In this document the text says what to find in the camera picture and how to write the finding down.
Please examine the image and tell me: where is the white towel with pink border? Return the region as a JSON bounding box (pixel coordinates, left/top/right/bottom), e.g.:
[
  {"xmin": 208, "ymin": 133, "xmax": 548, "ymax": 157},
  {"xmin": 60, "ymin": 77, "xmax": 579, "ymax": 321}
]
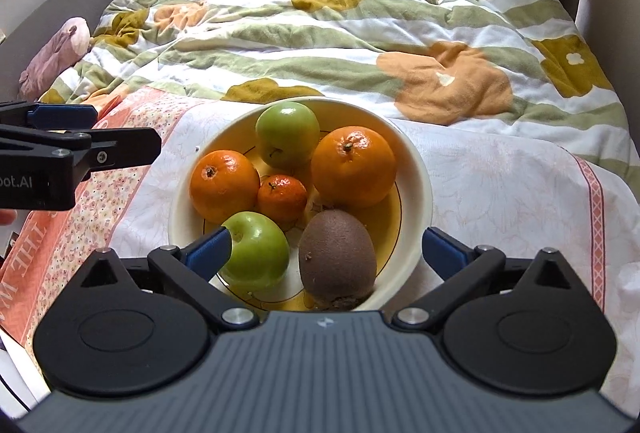
[{"xmin": 0, "ymin": 85, "xmax": 640, "ymax": 414}]

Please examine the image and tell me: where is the cream ceramic bowl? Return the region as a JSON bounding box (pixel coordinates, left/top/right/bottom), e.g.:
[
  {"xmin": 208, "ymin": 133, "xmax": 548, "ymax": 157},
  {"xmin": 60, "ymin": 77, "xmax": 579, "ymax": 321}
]
[{"xmin": 169, "ymin": 97, "xmax": 433, "ymax": 314}]

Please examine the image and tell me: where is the green apple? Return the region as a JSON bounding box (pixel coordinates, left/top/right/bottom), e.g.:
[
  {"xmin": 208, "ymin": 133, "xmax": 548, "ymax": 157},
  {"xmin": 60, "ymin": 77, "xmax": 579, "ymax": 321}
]
[
  {"xmin": 219, "ymin": 211, "xmax": 291, "ymax": 292},
  {"xmin": 255, "ymin": 103, "xmax": 321, "ymax": 171}
]

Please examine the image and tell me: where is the floral striped blanket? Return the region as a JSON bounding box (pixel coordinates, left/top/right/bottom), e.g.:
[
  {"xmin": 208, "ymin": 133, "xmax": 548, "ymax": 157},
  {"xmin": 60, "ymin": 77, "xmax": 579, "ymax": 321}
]
[{"xmin": 37, "ymin": 0, "xmax": 633, "ymax": 184}]

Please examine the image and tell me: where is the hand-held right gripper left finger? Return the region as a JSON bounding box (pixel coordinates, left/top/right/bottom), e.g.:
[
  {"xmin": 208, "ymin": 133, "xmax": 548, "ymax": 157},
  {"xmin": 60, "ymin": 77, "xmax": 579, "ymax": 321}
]
[{"xmin": 62, "ymin": 227, "xmax": 261, "ymax": 333}]

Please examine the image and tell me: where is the pink plush toy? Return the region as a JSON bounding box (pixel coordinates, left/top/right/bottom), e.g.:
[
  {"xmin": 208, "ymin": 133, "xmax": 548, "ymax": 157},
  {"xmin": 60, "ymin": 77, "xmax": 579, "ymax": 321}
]
[{"xmin": 19, "ymin": 17, "xmax": 92, "ymax": 101}]

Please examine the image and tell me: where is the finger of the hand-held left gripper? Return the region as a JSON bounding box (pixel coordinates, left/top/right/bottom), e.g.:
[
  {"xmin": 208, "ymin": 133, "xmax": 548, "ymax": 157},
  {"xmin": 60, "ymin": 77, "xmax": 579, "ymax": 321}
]
[
  {"xmin": 0, "ymin": 101, "xmax": 99, "ymax": 134},
  {"xmin": 0, "ymin": 123, "xmax": 162, "ymax": 172}
]

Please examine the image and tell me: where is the plain brown kiwi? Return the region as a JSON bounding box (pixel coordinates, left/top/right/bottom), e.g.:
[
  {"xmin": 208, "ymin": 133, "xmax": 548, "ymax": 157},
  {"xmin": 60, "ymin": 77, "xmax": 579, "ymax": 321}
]
[{"xmin": 298, "ymin": 209, "xmax": 377, "ymax": 309}]

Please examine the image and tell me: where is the small mandarin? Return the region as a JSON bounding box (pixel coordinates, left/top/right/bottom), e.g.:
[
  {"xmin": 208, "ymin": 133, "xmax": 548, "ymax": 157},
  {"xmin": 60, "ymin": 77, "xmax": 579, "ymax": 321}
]
[{"xmin": 257, "ymin": 174, "xmax": 308, "ymax": 224}]

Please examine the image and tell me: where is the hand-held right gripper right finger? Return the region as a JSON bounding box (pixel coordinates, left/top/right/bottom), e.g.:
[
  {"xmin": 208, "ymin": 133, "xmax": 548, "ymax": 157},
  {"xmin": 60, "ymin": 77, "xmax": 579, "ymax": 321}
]
[{"xmin": 392, "ymin": 227, "xmax": 578, "ymax": 333}]

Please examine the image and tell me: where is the large orange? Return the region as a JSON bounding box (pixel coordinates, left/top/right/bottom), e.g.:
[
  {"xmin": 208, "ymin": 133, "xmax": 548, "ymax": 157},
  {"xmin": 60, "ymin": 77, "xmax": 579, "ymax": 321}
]
[
  {"xmin": 189, "ymin": 150, "xmax": 261, "ymax": 225},
  {"xmin": 311, "ymin": 126, "xmax": 397, "ymax": 208}
]

